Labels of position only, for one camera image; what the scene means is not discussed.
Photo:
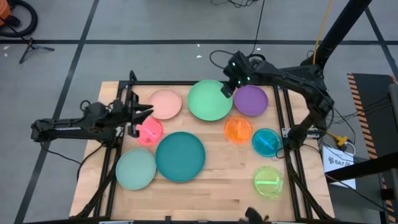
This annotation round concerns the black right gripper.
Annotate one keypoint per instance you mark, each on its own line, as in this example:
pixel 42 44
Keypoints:
pixel 237 70

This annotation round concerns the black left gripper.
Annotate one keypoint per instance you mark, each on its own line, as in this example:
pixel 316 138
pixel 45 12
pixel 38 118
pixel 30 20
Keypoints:
pixel 124 113

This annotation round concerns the pink translucent small plate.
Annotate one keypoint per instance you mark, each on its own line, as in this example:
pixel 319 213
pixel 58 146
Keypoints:
pixel 152 133

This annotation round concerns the salmon pink plastic plate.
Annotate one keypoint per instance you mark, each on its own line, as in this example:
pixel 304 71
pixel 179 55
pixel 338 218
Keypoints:
pixel 165 104

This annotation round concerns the purple plastic plate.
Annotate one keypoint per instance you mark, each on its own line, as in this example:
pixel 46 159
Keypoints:
pixel 250 100

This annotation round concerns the orange translucent small plate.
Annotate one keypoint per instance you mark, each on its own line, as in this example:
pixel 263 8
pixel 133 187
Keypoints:
pixel 238 129

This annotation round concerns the mint green medium plate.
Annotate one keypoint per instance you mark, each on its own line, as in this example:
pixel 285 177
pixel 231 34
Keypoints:
pixel 136 169

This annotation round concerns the large dark teal plate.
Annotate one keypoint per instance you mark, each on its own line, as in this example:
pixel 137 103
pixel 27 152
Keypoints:
pixel 180 156

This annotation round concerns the cyan translucent small plate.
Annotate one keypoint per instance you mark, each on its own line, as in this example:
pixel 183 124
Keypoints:
pixel 266 142

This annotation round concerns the yellow-green translucent small plate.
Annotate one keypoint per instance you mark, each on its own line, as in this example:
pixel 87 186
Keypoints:
pixel 268 182

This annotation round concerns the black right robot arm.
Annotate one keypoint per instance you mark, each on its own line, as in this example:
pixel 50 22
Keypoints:
pixel 295 81

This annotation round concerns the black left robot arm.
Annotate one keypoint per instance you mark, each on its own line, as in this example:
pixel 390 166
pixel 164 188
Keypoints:
pixel 68 126

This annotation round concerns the large light green plate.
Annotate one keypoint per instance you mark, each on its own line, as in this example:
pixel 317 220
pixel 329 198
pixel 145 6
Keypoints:
pixel 206 101

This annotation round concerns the black perforated control box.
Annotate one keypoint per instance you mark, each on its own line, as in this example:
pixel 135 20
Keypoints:
pixel 306 71

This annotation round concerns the yellow plug connector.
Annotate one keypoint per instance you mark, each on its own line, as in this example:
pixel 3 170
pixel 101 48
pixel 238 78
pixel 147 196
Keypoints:
pixel 342 140

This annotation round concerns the black slanted pole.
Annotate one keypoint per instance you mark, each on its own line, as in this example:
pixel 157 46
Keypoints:
pixel 339 28

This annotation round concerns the black tripod stand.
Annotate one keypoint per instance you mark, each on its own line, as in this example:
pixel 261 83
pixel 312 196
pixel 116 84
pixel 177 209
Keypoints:
pixel 31 47

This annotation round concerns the white paper sign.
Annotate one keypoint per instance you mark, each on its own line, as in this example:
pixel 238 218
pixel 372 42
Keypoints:
pixel 337 172

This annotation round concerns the black mat with orange stripes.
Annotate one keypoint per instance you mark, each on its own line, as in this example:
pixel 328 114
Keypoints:
pixel 373 102

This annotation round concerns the black crossbeam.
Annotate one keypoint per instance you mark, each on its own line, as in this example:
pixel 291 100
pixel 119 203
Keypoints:
pixel 367 166

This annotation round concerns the orange vacuum body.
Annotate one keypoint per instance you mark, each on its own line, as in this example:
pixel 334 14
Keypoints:
pixel 3 11

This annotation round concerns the black aluminium table frame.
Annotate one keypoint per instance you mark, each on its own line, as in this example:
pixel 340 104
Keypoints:
pixel 155 83

